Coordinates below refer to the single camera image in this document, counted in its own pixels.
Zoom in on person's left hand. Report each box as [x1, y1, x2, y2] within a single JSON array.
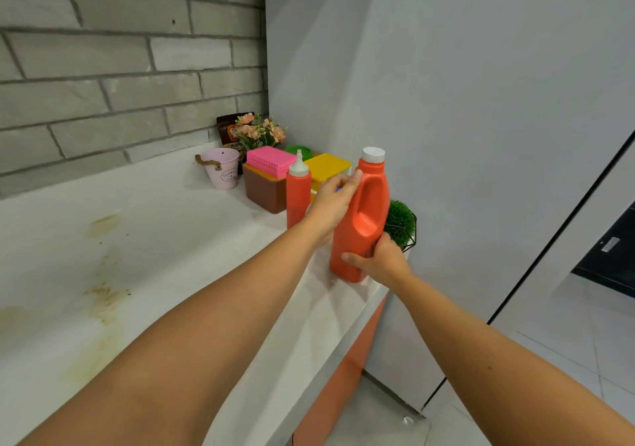
[[304, 169, 364, 248]]

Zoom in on person's right hand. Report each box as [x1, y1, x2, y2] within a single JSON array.
[[341, 232, 415, 293]]

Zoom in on red jug with white cap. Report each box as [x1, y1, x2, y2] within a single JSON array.
[[329, 147, 392, 284]]

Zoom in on person's right forearm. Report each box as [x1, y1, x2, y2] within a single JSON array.
[[395, 274, 635, 446]]

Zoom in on person's left forearm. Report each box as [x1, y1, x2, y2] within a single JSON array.
[[15, 219, 329, 446]]

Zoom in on red squeeze bottle white nozzle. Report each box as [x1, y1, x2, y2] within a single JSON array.
[[286, 149, 313, 230]]

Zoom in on green artificial plant ball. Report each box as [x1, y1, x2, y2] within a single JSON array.
[[383, 200, 416, 250]]

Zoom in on pink perforated basket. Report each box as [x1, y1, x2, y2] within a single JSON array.
[[246, 145, 298, 180]]

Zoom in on brown plastic container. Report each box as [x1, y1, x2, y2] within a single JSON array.
[[242, 163, 288, 215]]

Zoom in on artificial peach flowers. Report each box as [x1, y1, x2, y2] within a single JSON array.
[[233, 112, 287, 152]]

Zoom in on pink bucket flower pot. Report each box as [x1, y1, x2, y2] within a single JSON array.
[[195, 148, 241, 191]]

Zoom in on brown snack packet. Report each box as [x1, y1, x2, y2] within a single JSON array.
[[216, 112, 255, 152]]

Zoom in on orange cabinet door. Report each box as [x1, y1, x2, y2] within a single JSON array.
[[293, 296, 388, 446]]

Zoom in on black appliance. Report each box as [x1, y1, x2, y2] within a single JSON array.
[[571, 202, 635, 299]]

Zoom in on black wire plant holder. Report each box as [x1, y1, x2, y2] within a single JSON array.
[[396, 212, 419, 254]]

